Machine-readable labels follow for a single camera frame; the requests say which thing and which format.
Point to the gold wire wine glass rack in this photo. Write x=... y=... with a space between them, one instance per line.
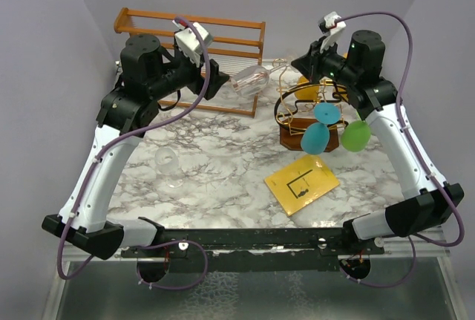
x=294 y=116

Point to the green plastic wine glass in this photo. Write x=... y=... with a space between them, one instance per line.
x=356 y=134

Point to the black metal base rail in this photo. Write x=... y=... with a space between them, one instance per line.
x=250 y=250

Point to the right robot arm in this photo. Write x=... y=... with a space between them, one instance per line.
x=429 y=200

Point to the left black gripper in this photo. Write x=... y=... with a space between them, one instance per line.
x=198 y=84

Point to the clear wine glass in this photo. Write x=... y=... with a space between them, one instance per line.
x=167 y=165
x=253 y=79

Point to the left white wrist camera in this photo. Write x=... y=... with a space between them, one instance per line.
x=187 y=41

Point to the yellow book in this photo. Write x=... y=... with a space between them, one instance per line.
x=300 y=183

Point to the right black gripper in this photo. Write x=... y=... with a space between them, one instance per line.
x=309 y=63

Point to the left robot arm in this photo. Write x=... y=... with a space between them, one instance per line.
x=149 y=74

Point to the blue plastic wine glass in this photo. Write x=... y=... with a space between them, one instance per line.
x=317 y=135

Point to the wooden dish rack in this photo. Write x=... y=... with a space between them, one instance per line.
x=237 y=44

